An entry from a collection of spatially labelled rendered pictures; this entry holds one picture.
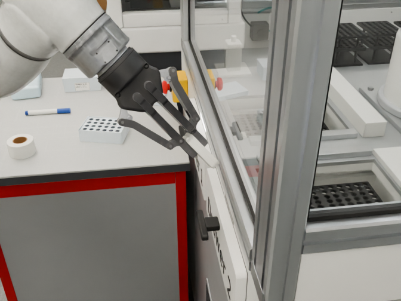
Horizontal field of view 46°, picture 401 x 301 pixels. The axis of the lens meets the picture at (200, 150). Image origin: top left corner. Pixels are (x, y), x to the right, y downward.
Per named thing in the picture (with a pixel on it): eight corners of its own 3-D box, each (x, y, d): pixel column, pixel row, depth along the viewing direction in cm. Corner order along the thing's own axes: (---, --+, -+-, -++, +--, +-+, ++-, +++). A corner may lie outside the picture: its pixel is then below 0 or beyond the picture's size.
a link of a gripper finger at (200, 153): (188, 137, 77) (185, 140, 77) (216, 166, 79) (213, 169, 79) (184, 135, 80) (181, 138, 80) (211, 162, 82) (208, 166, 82)
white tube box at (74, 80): (64, 92, 162) (61, 78, 159) (67, 82, 169) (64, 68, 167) (101, 90, 164) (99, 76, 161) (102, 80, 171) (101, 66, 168)
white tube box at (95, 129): (80, 141, 135) (78, 129, 133) (89, 126, 142) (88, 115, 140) (122, 144, 134) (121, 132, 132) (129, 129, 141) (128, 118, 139)
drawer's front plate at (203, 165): (204, 202, 103) (204, 159, 97) (188, 134, 127) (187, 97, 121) (212, 201, 103) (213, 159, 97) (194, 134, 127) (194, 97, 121)
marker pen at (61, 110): (25, 116, 148) (24, 111, 147) (26, 114, 149) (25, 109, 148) (70, 113, 149) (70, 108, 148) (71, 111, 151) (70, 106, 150)
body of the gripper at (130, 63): (94, 80, 69) (139, 125, 72) (135, 40, 70) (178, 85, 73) (91, 80, 76) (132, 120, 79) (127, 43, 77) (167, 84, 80)
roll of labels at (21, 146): (6, 160, 127) (3, 147, 125) (12, 146, 133) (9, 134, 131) (33, 158, 128) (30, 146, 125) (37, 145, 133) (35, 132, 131)
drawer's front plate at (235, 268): (233, 323, 76) (236, 275, 70) (206, 209, 101) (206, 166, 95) (243, 322, 77) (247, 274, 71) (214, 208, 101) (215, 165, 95)
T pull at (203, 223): (201, 242, 81) (201, 236, 80) (196, 214, 87) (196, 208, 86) (222, 240, 81) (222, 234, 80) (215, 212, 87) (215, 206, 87)
